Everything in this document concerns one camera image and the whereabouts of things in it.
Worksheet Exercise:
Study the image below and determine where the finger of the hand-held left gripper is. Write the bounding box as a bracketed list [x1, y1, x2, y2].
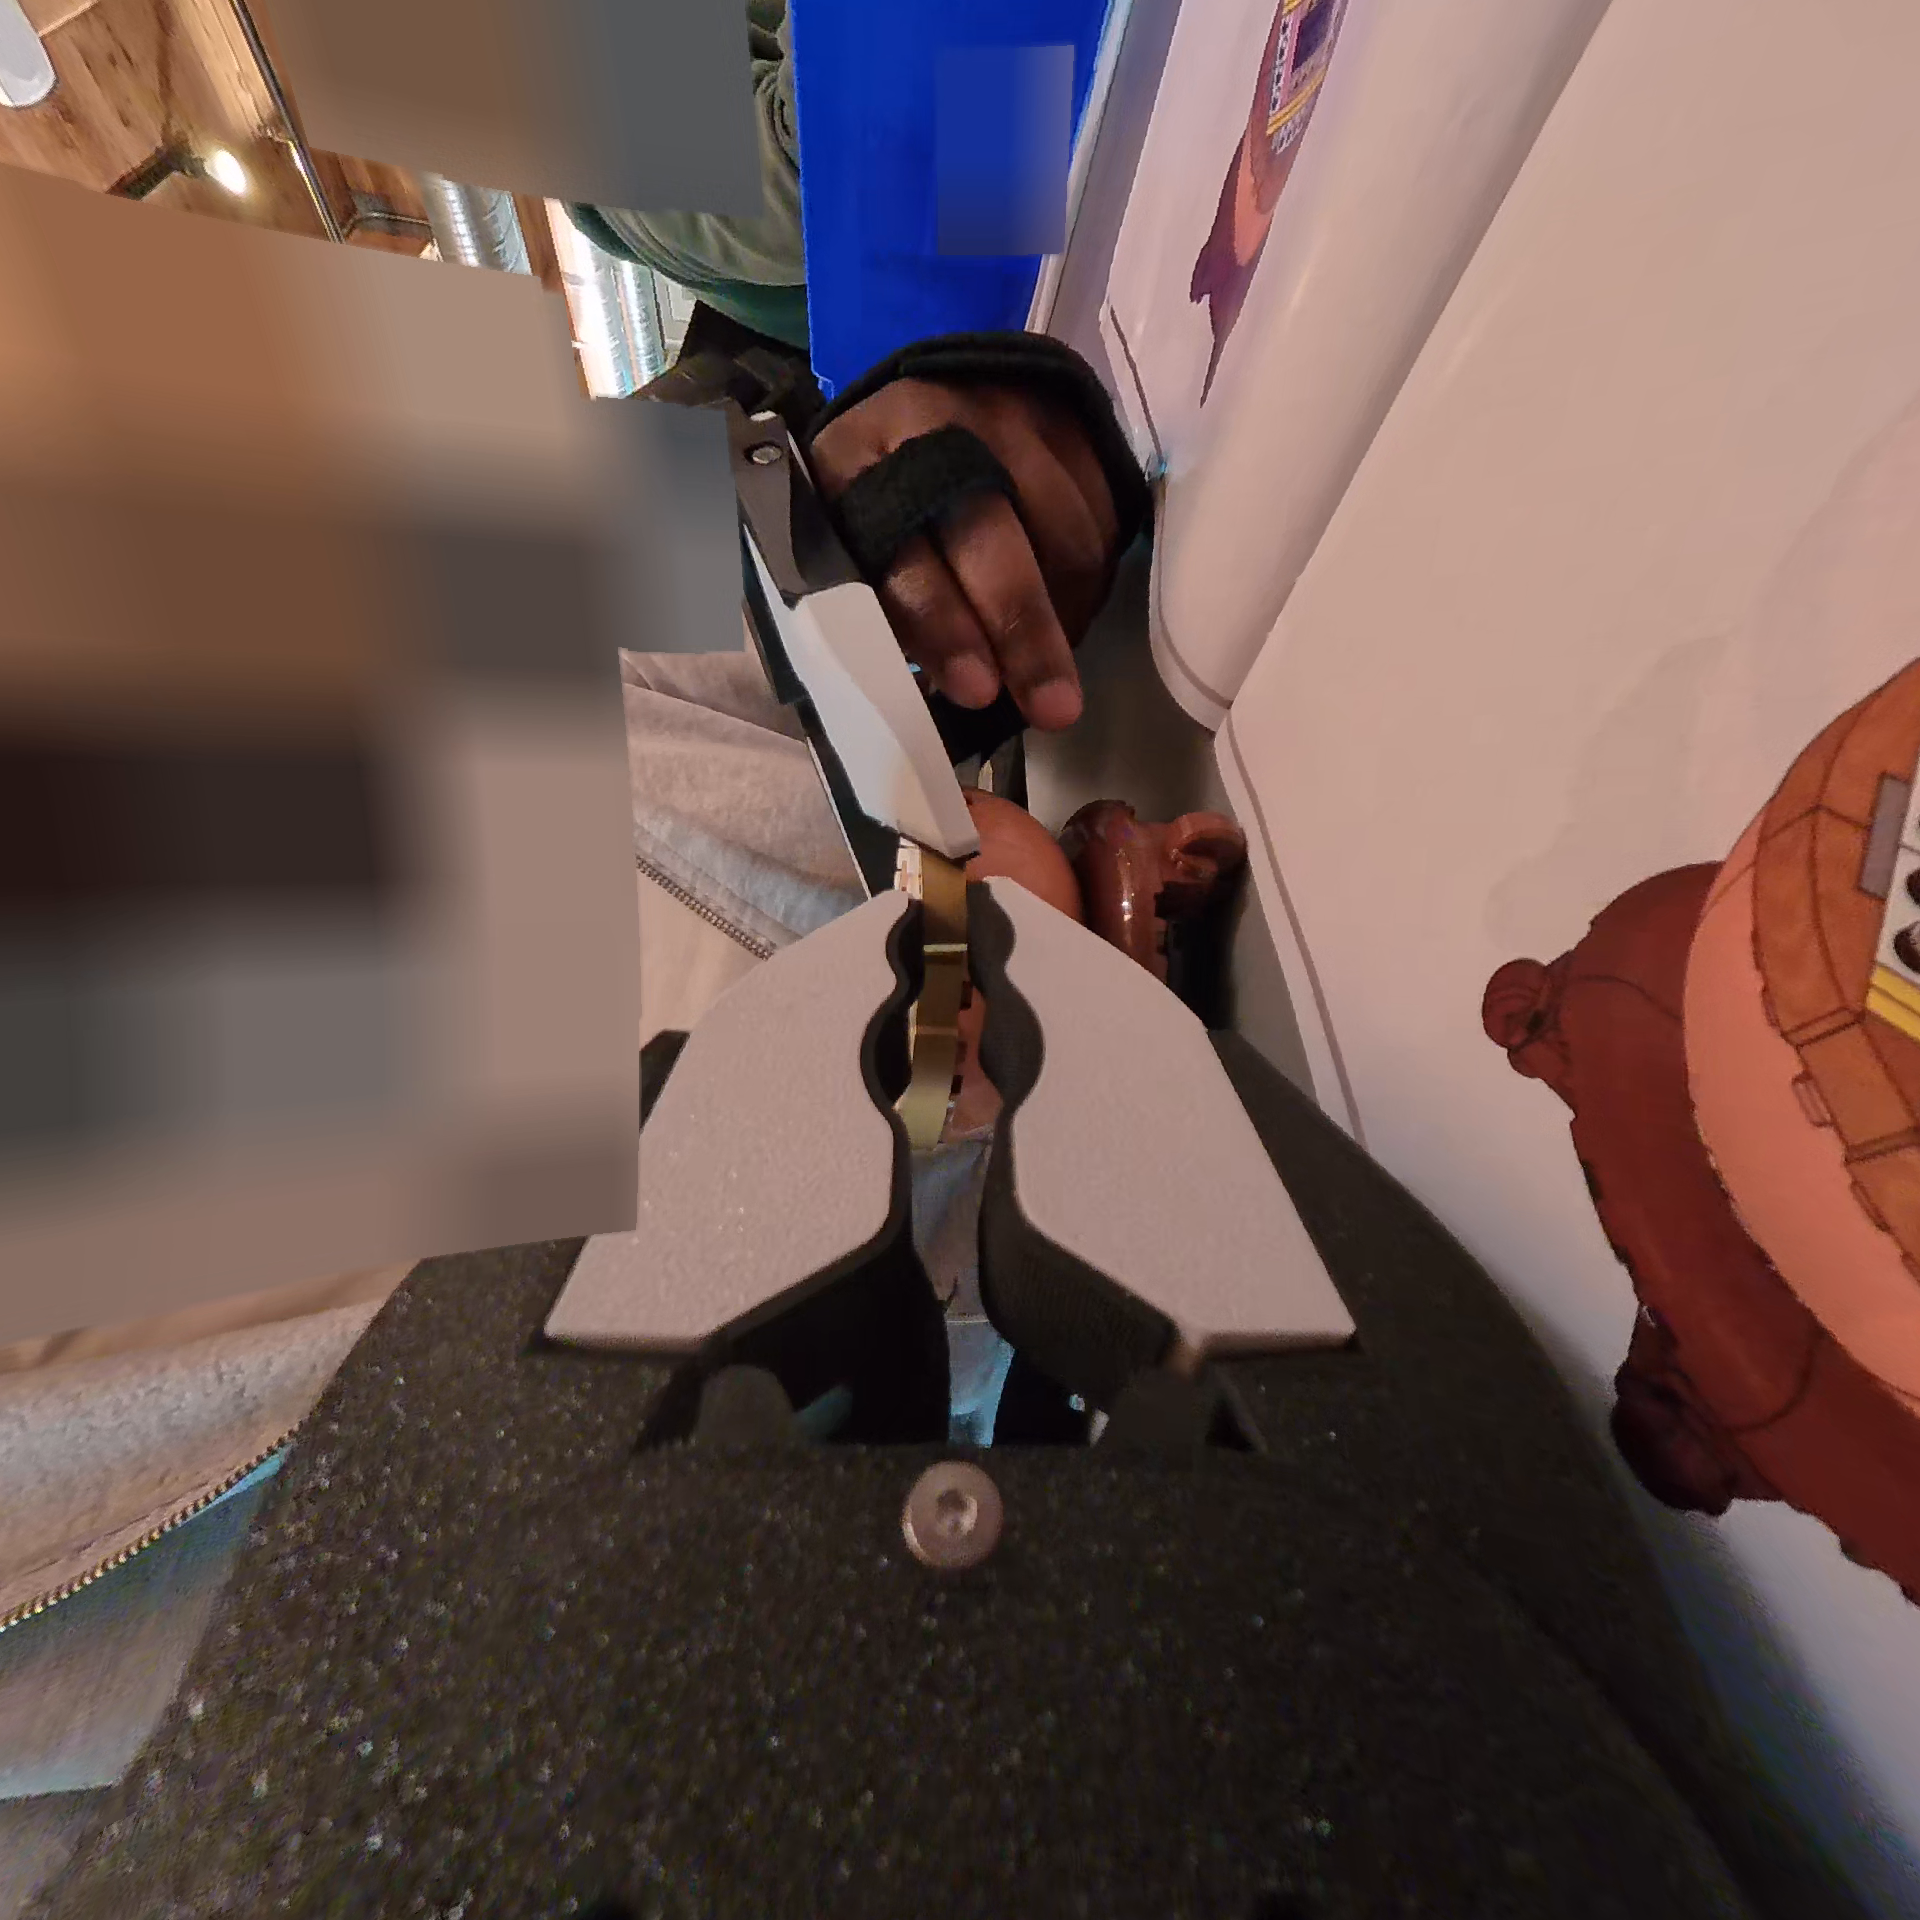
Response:
[745, 556, 985, 873]

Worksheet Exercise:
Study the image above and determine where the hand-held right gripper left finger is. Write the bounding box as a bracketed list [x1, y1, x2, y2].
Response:
[547, 897, 921, 1367]

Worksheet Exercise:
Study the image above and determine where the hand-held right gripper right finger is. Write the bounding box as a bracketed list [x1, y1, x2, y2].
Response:
[976, 880, 1357, 1396]

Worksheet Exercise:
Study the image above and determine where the brick pot model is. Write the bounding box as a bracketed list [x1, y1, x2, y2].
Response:
[960, 793, 1249, 1009]

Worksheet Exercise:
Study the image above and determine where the metal ventilation duct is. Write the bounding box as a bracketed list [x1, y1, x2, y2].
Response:
[421, 177, 667, 399]

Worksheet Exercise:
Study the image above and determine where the white instruction booklet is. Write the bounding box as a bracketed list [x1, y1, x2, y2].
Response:
[1035, 0, 1920, 1802]

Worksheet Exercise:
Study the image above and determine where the blue plastic bin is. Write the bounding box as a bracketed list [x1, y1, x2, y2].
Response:
[785, 0, 1117, 399]

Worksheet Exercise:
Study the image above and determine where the small tan slope brick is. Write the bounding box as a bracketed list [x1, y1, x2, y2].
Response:
[891, 849, 983, 1164]

